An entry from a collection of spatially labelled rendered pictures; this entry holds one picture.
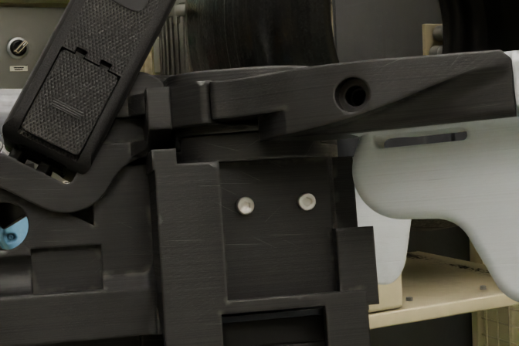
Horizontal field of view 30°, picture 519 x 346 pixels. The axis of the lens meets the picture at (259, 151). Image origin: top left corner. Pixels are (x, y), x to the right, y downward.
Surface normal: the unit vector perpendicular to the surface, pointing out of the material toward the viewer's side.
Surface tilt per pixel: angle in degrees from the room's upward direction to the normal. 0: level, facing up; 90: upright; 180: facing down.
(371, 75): 82
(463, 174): 83
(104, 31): 83
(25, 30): 90
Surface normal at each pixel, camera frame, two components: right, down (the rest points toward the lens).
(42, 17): 0.44, 0.03
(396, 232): 0.69, -0.04
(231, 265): 0.18, -0.10
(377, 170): -0.38, -0.05
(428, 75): -0.04, -0.08
